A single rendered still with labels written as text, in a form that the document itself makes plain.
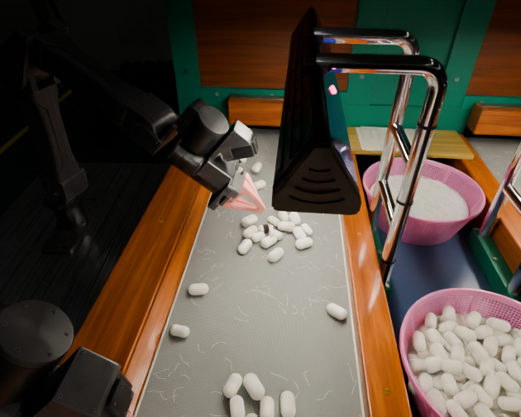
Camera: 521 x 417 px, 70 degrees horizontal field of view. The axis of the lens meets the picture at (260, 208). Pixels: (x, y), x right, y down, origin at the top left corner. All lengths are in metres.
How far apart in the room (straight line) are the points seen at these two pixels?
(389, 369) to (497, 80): 0.88
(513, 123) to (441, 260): 0.48
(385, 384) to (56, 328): 0.41
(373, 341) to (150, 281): 0.37
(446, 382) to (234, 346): 0.31
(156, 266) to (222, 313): 0.15
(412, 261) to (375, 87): 0.51
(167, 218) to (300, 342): 0.38
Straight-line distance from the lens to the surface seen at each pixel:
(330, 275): 0.71
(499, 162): 1.20
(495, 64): 1.22
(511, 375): 0.69
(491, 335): 0.73
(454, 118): 1.23
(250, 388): 0.55
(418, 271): 0.86
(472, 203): 0.99
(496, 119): 1.21
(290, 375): 0.59
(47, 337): 0.35
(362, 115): 1.16
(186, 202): 0.84
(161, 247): 0.74
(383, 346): 0.61
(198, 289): 0.66
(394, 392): 0.57
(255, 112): 1.09
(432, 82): 0.55
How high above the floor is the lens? 1.25
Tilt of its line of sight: 37 degrees down
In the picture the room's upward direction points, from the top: straight up
